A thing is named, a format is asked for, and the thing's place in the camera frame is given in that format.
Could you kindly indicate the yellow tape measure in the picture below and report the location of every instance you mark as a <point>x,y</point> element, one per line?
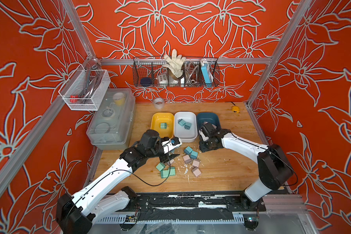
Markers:
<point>236,109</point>

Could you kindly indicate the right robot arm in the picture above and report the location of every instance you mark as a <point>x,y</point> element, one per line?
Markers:
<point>274,169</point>

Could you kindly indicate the green plug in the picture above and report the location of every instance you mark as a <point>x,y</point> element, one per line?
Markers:
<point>160,167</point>
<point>164,173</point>
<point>172,171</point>
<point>164,125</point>

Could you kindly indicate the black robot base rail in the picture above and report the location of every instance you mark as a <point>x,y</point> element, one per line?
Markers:
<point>212,205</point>

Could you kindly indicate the blue plug top pile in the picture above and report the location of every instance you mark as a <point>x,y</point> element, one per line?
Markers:
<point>181,122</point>

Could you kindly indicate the cream rubber glove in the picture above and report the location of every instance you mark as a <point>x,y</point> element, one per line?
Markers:
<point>175,63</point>

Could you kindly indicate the white storage bin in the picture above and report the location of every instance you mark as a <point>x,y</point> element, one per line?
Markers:
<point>186,136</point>

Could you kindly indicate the light blue box in basket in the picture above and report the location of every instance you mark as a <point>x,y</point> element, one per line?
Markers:
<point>207,75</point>

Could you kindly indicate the clear tape roll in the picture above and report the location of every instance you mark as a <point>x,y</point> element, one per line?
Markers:
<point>158,103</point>

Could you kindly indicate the black wire wall basket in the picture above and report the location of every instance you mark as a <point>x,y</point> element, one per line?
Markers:
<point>166,72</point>

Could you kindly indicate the yellow cup in clear box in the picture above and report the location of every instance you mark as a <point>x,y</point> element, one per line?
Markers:
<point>119,98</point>

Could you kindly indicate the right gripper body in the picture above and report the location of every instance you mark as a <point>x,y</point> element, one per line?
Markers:
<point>205,146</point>

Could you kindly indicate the white power strip in basket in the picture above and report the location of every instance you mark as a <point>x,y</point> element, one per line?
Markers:
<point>163,79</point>

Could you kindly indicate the pink plug front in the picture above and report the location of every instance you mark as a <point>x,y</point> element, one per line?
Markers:
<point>196,172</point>

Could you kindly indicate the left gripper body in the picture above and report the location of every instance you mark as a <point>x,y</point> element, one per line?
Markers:
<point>158,151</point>

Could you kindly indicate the clear plastic lidded box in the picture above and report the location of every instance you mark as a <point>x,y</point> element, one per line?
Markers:
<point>111,125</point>

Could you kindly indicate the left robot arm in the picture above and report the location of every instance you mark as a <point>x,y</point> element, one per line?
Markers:
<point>77,213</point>

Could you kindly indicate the white wire wall basket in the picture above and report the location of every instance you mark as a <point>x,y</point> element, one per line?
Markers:
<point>89,84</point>

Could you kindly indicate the yellow storage bin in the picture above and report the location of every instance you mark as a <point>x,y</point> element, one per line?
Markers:
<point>159,117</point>

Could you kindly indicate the blue plug pile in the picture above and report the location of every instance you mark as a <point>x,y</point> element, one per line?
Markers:
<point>181,122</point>
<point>193,155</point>
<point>188,150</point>

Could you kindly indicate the dark teal storage bin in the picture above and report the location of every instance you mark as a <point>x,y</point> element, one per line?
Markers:
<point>209,117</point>

